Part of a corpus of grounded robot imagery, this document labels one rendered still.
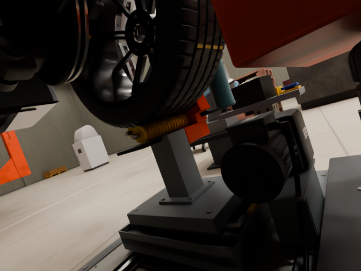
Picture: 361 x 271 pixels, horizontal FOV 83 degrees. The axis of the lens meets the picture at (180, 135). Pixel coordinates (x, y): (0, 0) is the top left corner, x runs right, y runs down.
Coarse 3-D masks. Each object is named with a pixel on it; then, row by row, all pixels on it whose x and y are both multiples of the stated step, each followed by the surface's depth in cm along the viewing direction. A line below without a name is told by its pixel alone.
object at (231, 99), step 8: (216, 72) 83; (224, 72) 85; (216, 80) 84; (224, 80) 84; (216, 88) 84; (224, 88) 84; (216, 96) 85; (224, 96) 84; (232, 96) 85; (216, 104) 86; (224, 104) 84; (232, 104) 85; (208, 112) 84
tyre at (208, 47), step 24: (168, 0) 47; (192, 0) 46; (168, 24) 48; (192, 24) 48; (216, 24) 56; (168, 48) 50; (192, 48) 51; (216, 48) 60; (168, 72) 52; (192, 72) 57; (144, 96) 60; (168, 96) 56; (192, 96) 67; (120, 120) 70; (144, 120) 64
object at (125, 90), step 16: (112, 0) 84; (160, 0) 49; (112, 16) 89; (128, 16) 81; (144, 16) 72; (160, 16) 50; (96, 32) 87; (112, 32) 89; (128, 32) 79; (160, 32) 51; (96, 48) 88; (112, 48) 94; (144, 48) 76; (96, 64) 87; (112, 64) 93; (144, 64) 84; (80, 80) 79; (96, 80) 83; (112, 80) 89; (128, 80) 95; (144, 80) 59; (96, 96) 76; (112, 96) 79; (128, 96) 83
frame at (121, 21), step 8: (120, 0) 89; (128, 0) 90; (128, 8) 94; (120, 16) 92; (120, 24) 94; (120, 40) 98; (120, 48) 98; (128, 48) 101; (120, 56) 99; (128, 64) 99; (128, 72) 99
